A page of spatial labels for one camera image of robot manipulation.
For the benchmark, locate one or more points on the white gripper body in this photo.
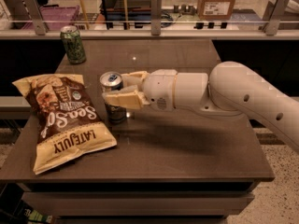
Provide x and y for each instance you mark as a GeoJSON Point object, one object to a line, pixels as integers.
{"type": "Point", "coordinates": [159, 89]}

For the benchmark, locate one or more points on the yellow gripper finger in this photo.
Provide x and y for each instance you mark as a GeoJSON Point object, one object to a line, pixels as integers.
{"type": "Point", "coordinates": [128, 97]}
{"type": "Point", "coordinates": [134, 78]}

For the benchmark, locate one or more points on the blue silver redbull can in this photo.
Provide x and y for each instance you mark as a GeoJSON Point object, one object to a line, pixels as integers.
{"type": "Point", "coordinates": [112, 81]}

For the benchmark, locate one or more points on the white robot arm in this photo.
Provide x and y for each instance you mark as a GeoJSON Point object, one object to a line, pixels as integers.
{"type": "Point", "coordinates": [228, 91]}

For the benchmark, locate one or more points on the brown yellow chip bag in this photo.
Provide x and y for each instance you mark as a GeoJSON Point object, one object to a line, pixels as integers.
{"type": "Point", "coordinates": [69, 125]}

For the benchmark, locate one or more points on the green soda can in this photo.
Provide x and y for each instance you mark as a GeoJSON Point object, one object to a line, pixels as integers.
{"type": "Point", "coordinates": [73, 46]}

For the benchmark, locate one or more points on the metal glass clamp middle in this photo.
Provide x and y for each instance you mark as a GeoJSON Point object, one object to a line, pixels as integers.
{"type": "Point", "coordinates": [156, 10]}

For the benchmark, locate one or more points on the metal glass clamp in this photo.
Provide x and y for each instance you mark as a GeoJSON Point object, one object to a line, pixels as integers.
{"type": "Point", "coordinates": [272, 18]}
{"type": "Point", "coordinates": [156, 10]}
{"type": "Point", "coordinates": [33, 12]}

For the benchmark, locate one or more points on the purple plastic crate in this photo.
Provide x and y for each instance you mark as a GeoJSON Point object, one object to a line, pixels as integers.
{"type": "Point", "coordinates": [58, 17]}

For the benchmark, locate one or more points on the cardboard box with label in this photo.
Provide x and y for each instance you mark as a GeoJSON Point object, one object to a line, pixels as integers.
{"type": "Point", "coordinates": [215, 9]}

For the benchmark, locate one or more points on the metal glass clamp right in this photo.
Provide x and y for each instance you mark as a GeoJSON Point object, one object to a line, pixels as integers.
{"type": "Point", "coordinates": [272, 18]}

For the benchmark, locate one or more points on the metal glass clamp left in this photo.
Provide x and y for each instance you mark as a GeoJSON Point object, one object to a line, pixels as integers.
{"type": "Point", "coordinates": [33, 12]}

